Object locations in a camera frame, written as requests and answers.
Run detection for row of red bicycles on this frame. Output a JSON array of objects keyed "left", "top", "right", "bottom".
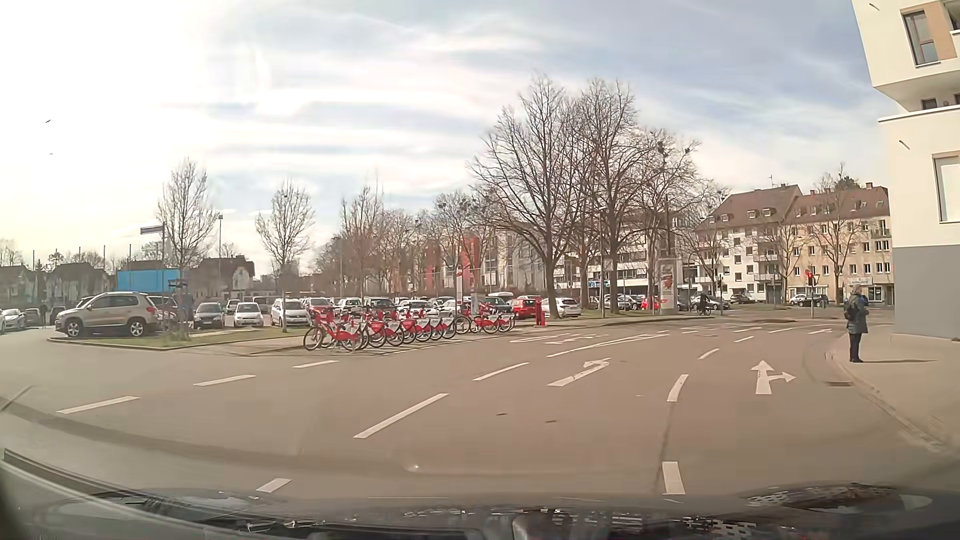
[{"left": 302, "top": 301, "right": 517, "bottom": 354}]

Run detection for bare tree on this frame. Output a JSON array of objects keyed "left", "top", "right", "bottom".
[
  {"left": 254, "top": 178, "right": 317, "bottom": 333},
  {"left": 155, "top": 157, "right": 221, "bottom": 340}
]

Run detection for grey paved pavement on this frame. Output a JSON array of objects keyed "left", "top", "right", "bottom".
[{"left": 827, "top": 324, "right": 960, "bottom": 451}]

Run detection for blue building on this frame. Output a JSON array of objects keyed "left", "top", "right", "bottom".
[{"left": 115, "top": 268, "right": 183, "bottom": 295}]

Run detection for road markings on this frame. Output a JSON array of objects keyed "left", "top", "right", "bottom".
[{"left": 56, "top": 321, "right": 835, "bottom": 496}]

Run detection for cream building with brown roof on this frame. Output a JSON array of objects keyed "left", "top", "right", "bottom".
[{"left": 693, "top": 183, "right": 895, "bottom": 307}]

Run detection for grey asphalt road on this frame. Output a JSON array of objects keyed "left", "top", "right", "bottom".
[{"left": 0, "top": 306, "right": 960, "bottom": 502}]

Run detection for advertising column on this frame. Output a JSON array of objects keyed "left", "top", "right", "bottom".
[{"left": 657, "top": 257, "right": 680, "bottom": 313}]

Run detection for cream white building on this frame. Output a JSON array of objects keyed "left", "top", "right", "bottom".
[{"left": 852, "top": 0, "right": 960, "bottom": 340}]

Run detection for row of houses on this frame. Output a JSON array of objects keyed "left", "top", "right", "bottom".
[{"left": 0, "top": 259, "right": 115, "bottom": 309}]

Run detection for row of parked cars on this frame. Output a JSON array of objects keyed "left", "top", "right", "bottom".
[{"left": 147, "top": 291, "right": 583, "bottom": 331}]

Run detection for row of buildings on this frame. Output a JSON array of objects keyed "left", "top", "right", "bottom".
[{"left": 390, "top": 213, "right": 699, "bottom": 300}]

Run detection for row of bare trees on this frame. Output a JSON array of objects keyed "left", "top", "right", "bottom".
[{"left": 311, "top": 73, "right": 729, "bottom": 319}]

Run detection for street name sign post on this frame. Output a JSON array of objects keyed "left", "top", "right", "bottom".
[{"left": 139, "top": 222, "right": 168, "bottom": 295}]

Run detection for car's own bonnet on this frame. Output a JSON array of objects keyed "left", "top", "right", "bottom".
[{"left": 0, "top": 450, "right": 960, "bottom": 540}]

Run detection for beige suv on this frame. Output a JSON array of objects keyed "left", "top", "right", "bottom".
[{"left": 54, "top": 291, "right": 162, "bottom": 339}]

